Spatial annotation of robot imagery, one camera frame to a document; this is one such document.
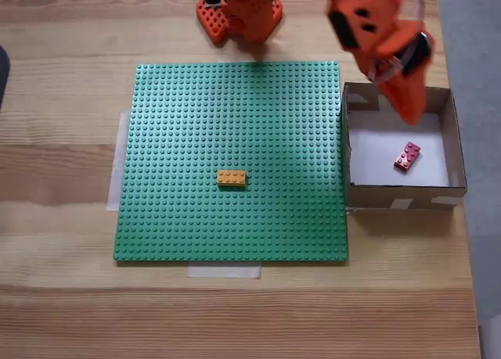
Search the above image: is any red lego block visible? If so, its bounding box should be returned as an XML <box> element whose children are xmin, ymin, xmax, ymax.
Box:
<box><xmin>393</xmin><ymin>141</ymin><xmax>424</xmax><ymax>175</ymax></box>

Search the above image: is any open cardboard box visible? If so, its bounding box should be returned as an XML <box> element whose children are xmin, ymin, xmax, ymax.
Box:
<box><xmin>341</xmin><ymin>81</ymin><xmax>469</xmax><ymax>211</ymax></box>

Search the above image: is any yellow-orange lego block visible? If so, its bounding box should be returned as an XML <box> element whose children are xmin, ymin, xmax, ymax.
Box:
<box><xmin>216</xmin><ymin>169</ymin><xmax>248</xmax><ymax>191</ymax></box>

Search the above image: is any green lego baseplate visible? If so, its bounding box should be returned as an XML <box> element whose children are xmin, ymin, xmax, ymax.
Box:
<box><xmin>112</xmin><ymin>60</ymin><xmax>350</xmax><ymax>267</ymax></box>

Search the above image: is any narrow masking tape strip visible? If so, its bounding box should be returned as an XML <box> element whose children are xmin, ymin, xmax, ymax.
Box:
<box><xmin>186</xmin><ymin>263</ymin><xmax>262</xmax><ymax>280</ymax></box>

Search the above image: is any wide masking tape strip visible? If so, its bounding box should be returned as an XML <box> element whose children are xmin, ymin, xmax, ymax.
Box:
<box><xmin>106</xmin><ymin>110</ymin><xmax>132</xmax><ymax>213</ymax></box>

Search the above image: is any black rounded device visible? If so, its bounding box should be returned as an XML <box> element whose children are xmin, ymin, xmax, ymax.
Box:
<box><xmin>0</xmin><ymin>45</ymin><xmax>11</xmax><ymax>112</ymax></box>

